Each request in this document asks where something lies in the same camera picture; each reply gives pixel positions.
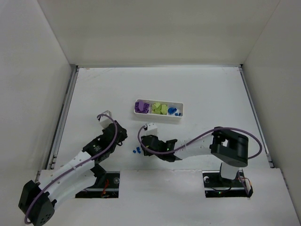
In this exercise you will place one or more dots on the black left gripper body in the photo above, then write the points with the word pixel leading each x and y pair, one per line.
pixel 120 133

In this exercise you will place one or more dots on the purple lego plate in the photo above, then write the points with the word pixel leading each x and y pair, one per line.
pixel 146 107

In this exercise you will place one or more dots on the green curved lego with studs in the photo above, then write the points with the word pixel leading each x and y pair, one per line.
pixel 163 106

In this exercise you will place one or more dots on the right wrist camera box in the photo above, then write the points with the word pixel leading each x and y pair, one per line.
pixel 151 129

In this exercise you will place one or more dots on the blue arch lego piece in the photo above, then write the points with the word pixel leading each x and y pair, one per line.
pixel 172 110

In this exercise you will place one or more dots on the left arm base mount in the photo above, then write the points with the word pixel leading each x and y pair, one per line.
pixel 106 185

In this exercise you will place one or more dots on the purple oval lego piece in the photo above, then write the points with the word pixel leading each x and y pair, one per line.
pixel 140 105

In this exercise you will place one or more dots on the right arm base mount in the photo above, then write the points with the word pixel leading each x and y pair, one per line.
pixel 217 187

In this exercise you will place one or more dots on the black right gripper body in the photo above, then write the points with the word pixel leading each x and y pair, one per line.
pixel 146 145

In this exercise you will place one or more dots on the pile of small blue legos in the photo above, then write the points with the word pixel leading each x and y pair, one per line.
pixel 137 150

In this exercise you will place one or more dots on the green square lego brick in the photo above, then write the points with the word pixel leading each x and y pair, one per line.
pixel 154 111

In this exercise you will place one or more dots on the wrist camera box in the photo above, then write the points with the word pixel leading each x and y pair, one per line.
pixel 151 129
pixel 105 119

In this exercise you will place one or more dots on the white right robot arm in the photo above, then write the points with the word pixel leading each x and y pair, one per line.
pixel 228 146

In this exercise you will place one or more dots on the white divided sorting tray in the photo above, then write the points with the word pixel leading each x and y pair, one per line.
pixel 176 117

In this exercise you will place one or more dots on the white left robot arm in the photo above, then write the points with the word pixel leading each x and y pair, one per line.
pixel 40 200

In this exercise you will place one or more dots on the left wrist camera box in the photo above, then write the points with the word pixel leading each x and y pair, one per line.
pixel 105 119

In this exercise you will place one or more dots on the green curved lego piece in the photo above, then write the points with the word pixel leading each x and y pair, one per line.
pixel 161 111

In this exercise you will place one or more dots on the purple lego brick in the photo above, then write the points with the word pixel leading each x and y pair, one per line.
pixel 137 109

